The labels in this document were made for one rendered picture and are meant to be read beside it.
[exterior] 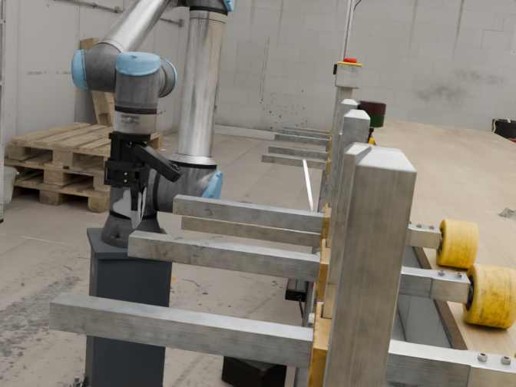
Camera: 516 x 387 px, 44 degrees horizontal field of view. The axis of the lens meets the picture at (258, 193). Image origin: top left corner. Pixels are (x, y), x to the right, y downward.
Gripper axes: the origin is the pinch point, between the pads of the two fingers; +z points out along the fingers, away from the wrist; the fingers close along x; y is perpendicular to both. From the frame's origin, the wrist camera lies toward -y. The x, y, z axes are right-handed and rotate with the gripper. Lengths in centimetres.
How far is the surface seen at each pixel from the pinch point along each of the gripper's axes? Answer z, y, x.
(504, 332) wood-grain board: -8, -64, 54
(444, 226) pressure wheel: -15, -60, 27
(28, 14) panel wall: -47, 189, -352
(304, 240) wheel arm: -1.6, -37.0, 2.5
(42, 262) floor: 84, 100, -182
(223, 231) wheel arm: -1.2, -19.5, 2.1
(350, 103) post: -31, -43, -1
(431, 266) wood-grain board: -8, -59, 28
